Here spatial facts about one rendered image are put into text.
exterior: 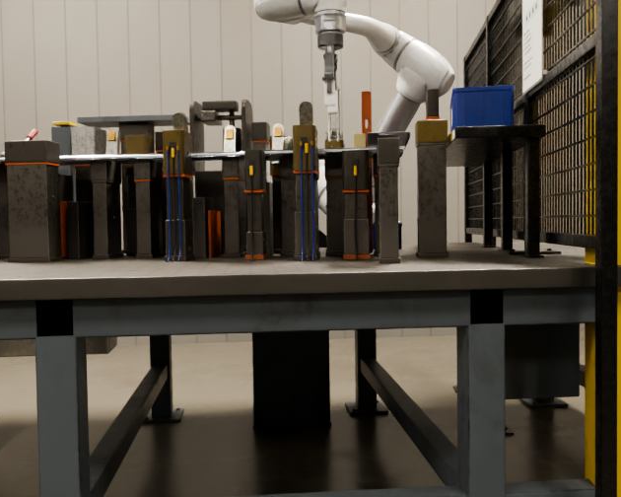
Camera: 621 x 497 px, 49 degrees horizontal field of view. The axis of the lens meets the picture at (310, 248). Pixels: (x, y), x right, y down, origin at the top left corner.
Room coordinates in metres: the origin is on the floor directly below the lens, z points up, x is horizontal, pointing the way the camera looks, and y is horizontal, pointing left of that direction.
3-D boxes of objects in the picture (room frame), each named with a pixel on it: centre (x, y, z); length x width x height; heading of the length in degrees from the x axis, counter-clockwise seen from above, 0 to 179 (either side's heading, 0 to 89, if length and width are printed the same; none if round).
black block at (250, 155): (1.81, 0.15, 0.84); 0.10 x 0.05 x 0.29; 175
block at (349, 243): (1.77, -0.12, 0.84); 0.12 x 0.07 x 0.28; 175
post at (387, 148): (1.58, -0.18, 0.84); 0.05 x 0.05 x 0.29; 85
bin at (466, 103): (2.01, -0.50, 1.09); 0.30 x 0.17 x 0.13; 170
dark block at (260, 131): (2.21, 0.15, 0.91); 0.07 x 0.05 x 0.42; 175
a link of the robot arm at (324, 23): (1.98, -0.07, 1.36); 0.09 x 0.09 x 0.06
